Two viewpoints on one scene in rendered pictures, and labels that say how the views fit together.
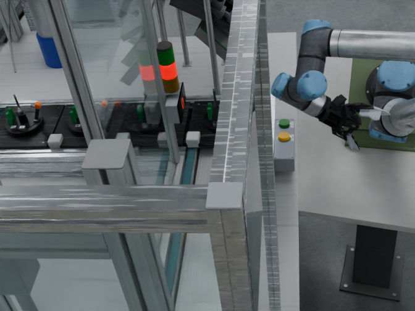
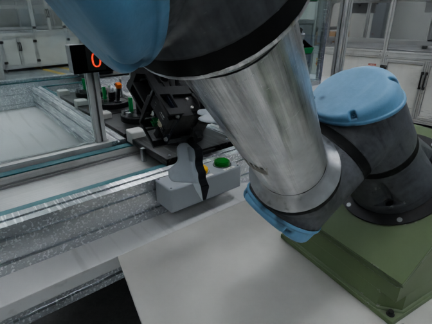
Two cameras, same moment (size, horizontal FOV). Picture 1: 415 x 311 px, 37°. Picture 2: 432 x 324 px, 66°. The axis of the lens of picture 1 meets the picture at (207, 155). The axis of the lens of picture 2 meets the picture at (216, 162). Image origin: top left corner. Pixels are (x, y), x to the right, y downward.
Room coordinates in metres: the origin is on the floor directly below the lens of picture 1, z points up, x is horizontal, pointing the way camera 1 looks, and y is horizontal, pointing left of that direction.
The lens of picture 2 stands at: (1.05, -0.77, 1.31)
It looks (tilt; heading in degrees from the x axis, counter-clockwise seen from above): 24 degrees down; 40
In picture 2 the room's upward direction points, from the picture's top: straight up
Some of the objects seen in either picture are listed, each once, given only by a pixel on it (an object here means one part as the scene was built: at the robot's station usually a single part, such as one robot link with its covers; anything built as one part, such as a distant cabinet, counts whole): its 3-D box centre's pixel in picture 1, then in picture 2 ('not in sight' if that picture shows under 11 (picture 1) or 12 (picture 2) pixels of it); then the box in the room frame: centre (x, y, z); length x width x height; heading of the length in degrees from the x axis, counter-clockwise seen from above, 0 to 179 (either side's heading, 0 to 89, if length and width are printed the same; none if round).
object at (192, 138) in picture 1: (192, 139); (135, 135); (1.63, 0.04, 0.97); 0.05 x 0.05 x 0.04; 79
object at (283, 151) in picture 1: (284, 144); (200, 182); (1.58, -0.27, 0.93); 0.21 x 0.07 x 0.06; 169
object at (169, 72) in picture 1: (167, 68); not in sight; (1.54, 0.08, 1.33); 0.05 x 0.05 x 0.05
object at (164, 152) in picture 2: (223, 123); (180, 140); (1.71, -0.07, 0.96); 0.24 x 0.24 x 0.02; 79
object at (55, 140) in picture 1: (85, 115); (111, 94); (1.80, 0.42, 1.01); 0.24 x 0.24 x 0.13; 79
